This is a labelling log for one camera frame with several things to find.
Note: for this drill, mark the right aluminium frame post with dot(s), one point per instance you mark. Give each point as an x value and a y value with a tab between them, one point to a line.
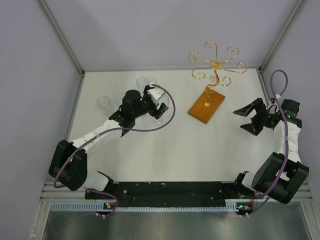
290	20

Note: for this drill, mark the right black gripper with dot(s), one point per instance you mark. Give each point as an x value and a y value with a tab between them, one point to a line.
253	127

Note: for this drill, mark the orange wooden rack base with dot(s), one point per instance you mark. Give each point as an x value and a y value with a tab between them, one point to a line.
205	106

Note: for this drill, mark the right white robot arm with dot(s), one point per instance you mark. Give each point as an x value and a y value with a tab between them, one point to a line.
283	172

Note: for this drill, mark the aluminium frame post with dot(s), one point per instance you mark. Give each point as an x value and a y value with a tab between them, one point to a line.
60	35
290	20

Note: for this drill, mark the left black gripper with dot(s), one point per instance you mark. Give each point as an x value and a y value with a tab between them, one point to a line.
153	112

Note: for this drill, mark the grey slotted cable duct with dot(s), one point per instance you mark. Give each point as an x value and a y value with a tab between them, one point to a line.
103	206

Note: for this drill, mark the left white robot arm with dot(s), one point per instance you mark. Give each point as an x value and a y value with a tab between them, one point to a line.
69	165

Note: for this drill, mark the left aluminium frame post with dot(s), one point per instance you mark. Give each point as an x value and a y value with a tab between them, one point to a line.
60	35

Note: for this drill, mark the gold wire glass rack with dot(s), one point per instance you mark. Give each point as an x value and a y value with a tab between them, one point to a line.
216	65

